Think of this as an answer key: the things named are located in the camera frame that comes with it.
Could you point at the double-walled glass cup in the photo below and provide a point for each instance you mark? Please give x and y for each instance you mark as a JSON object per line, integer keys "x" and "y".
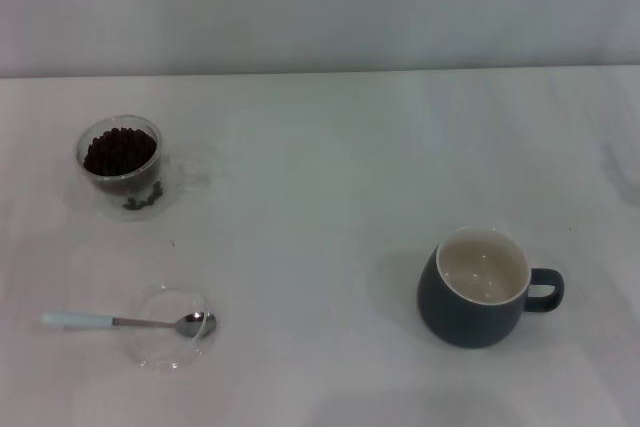
{"x": 165, "y": 182}

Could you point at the dark grey ceramic mug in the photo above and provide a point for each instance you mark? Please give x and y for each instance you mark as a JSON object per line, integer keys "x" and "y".
{"x": 450, "y": 317}

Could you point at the clear glass saucer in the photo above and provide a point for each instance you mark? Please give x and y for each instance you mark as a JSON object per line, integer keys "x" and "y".
{"x": 155, "y": 352}

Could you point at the coffee bean pile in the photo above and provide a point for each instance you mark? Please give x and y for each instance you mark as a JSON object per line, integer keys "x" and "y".
{"x": 120, "y": 152}

